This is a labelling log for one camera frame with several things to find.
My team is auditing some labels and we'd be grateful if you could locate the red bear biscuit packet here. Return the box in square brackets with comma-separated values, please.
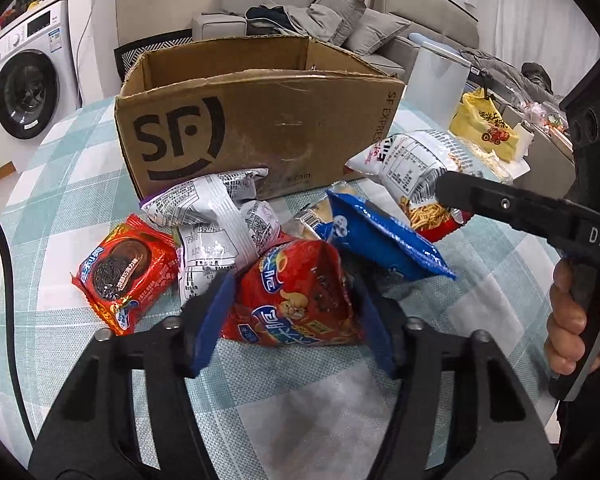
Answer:
[220, 239, 366, 348]

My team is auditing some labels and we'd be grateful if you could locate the grey sofa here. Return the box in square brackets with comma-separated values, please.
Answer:
[192, 0, 481, 78]

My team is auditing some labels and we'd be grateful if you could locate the light blue pillow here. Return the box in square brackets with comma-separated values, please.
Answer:
[409, 32, 461, 56]

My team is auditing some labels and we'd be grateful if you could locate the grey coat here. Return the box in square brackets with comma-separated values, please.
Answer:
[460, 47, 566, 103]

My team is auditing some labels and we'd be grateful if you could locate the grey cushion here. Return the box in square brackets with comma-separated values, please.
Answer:
[310, 0, 368, 46]
[347, 8, 412, 56]

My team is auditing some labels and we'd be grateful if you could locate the orange chocolate cookie packet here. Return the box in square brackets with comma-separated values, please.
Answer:
[71, 213, 180, 337]

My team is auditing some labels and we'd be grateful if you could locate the white paper roll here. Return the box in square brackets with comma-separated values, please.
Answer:
[514, 122, 537, 161]

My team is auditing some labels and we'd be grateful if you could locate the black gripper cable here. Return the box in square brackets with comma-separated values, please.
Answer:
[0, 200, 36, 446]

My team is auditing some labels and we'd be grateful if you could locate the white red noodle stick packet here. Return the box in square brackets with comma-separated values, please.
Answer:
[345, 130, 476, 243]

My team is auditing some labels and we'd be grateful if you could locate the clear bag of noodles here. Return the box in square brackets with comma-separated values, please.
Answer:
[467, 142, 513, 183]

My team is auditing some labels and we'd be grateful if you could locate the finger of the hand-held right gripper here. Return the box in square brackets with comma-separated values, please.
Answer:
[434, 171, 581, 242]

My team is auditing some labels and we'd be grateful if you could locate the blue snack packet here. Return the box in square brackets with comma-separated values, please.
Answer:
[312, 189, 457, 282]

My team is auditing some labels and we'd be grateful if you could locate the white washing machine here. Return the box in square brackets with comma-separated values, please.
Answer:
[0, 0, 81, 138]

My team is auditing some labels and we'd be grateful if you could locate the person's right hand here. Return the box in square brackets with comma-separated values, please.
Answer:
[544, 257, 600, 376]

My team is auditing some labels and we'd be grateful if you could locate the yellow plastic bag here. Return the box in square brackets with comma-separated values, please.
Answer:
[449, 87, 521, 161]

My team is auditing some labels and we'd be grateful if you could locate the checked tablecloth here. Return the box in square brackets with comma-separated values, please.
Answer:
[0, 95, 571, 480]

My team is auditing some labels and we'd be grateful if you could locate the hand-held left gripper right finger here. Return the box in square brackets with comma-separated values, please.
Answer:
[352, 280, 557, 480]

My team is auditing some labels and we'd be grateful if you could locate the patterned chair back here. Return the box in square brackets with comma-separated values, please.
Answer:
[113, 30, 193, 83]

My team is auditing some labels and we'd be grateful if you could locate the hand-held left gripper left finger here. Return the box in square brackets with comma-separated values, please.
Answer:
[27, 270, 238, 480]

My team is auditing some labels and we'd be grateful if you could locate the brown cardboard box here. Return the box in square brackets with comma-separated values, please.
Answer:
[114, 36, 406, 201]

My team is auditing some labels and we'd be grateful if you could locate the white bin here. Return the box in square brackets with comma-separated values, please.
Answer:
[407, 42, 471, 111]

